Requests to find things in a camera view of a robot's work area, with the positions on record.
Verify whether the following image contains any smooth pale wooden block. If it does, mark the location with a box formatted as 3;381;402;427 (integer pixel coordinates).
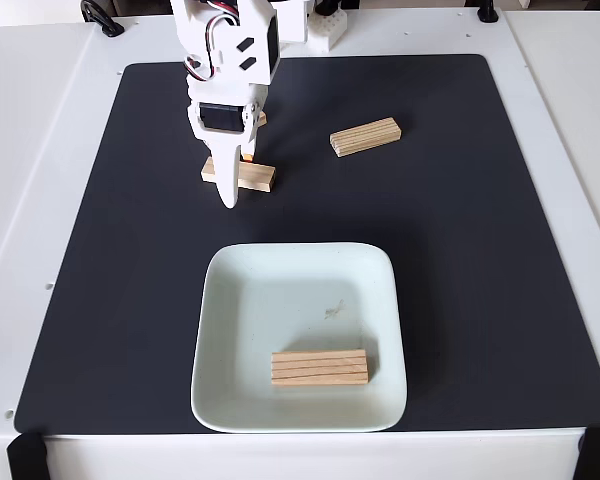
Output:
200;155;277;194

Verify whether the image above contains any pale square ceramic plate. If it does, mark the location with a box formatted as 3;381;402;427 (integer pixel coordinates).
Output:
189;242;409;434

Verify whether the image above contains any black table mat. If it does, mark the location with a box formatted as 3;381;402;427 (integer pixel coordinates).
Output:
13;53;600;435

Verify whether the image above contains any red white black servo cable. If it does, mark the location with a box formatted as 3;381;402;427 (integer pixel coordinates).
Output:
183;0;242;82

